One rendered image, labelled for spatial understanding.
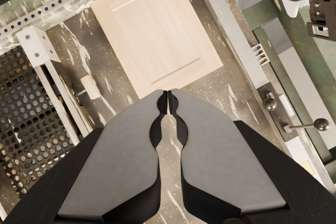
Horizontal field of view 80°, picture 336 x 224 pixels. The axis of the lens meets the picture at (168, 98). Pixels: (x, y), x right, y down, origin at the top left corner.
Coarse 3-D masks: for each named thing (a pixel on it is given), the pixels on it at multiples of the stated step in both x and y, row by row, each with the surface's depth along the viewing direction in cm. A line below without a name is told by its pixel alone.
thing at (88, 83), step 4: (84, 76) 69; (88, 76) 69; (84, 80) 69; (88, 80) 69; (92, 80) 71; (84, 84) 69; (88, 84) 69; (92, 84) 69; (88, 88) 69; (92, 88) 69; (96, 88) 70; (88, 92) 69; (92, 92) 69; (96, 92) 69; (92, 96) 69; (96, 96) 69
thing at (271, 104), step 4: (268, 92) 66; (268, 96) 64; (272, 96) 66; (264, 100) 57; (268, 100) 56; (272, 100) 56; (264, 104) 57; (268, 104) 56; (272, 104) 56; (276, 104) 56; (264, 108) 57; (268, 108) 56; (272, 108) 56
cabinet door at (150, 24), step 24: (96, 0) 70; (120, 0) 70; (144, 0) 70; (168, 0) 70; (120, 24) 70; (144, 24) 70; (168, 24) 70; (192, 24) 70; (120, 48) 70; (144, 48) 70; (168, 48) 70; (192, 48) 70; (144, 72) 70; (168, 72) 70; (192, 72) 70
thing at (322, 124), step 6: (318, 120) 57; (324, 120) 56; (288, 126) 65; (294, 126) 64; (300, 126) 62; (306, 126) 61; (312, 126) 59; (318, 126) 56; (324, 126) 56; (288, 132) 66
